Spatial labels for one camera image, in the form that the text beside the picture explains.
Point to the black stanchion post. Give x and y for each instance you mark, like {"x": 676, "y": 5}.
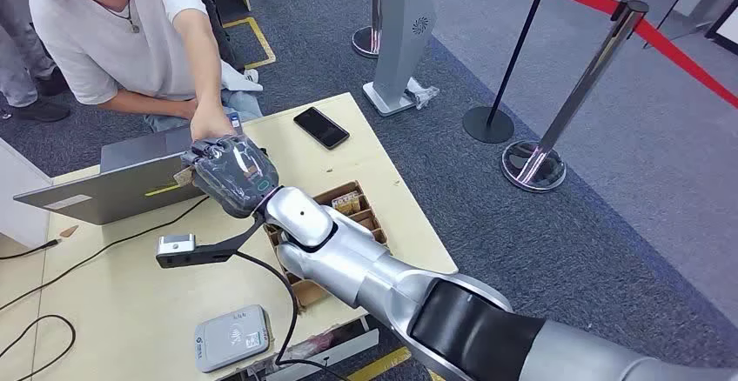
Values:
{"x": 488, "y": 125}

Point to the black framed board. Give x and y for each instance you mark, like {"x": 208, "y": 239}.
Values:
{"x": 727, "y": 30}

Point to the grey kiosk stand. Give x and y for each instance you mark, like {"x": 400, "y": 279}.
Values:
{"x": 403, "y": 38}

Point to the chrome stanchion base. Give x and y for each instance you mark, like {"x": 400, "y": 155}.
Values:
{"x": 364, "y": 41}

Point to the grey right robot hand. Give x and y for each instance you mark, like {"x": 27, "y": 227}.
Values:
{"x": 236, "y": 177}

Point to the black camera bracket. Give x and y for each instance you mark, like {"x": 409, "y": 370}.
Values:
{"x": 225, "y": 251}

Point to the yellow floor tape strip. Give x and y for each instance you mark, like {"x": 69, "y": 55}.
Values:
{"x": 380, "y": 364}

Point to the grey laptop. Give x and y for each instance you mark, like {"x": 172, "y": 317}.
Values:
{"x": 115, "y": 194}

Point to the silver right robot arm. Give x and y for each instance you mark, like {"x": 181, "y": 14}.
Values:
{"x": 369, "y": 274}

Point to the white cabinet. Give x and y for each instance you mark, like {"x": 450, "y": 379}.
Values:
{"x": 23, "y": 205}

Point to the small brown scrap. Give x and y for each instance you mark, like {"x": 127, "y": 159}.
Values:
{"x": 69, "y": 231}

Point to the clear plastic bag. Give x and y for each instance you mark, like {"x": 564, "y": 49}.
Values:
{"x": 424, "y": 95}

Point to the standing person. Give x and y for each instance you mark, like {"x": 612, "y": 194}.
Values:
{"x": 17, "y": 61}

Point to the yellow floor tape outline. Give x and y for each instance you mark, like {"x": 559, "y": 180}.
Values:
{"x": 262, "y": 41}

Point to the patterned hotel key card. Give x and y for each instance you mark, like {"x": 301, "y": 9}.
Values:
{"x": 346, "y": 201}

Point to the brown cardboard card organiser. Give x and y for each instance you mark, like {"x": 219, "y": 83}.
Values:
{"x": 360, "y": 211}

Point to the person's left hand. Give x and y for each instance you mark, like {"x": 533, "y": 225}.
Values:
{"x": 210, "y": 122}

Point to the person's right forearm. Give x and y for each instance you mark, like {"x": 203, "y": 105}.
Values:
{"x": 144, "y": 103}

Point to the chrome stanchion post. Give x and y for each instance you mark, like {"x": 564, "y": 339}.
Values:
{"x": 575, "y": 96}

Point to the black smartphone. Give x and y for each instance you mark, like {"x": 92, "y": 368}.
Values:
{"x": 320, "y": 127}

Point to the person's left forearm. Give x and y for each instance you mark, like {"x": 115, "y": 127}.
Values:
{"x": 199, "y": 61}

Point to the grey card reader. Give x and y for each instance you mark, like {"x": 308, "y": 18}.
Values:
{"x": 230, "y": 338}

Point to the pale wooden table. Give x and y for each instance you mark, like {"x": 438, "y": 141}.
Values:
{"x": 144, "y": 309}

